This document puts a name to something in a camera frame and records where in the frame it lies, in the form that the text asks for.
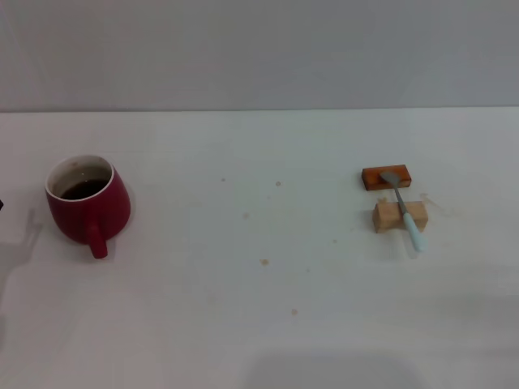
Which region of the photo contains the red ceramic coffee cup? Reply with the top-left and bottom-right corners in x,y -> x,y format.
44,153 -> 132,260

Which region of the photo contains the orange wooden block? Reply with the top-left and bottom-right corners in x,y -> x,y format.
361,164 -> 413,191

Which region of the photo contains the light wooden bridge block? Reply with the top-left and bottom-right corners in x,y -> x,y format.
372,200 -> 429,234

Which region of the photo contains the spoon with light blue handle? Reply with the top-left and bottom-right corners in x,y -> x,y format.
379,170 -> 429,253

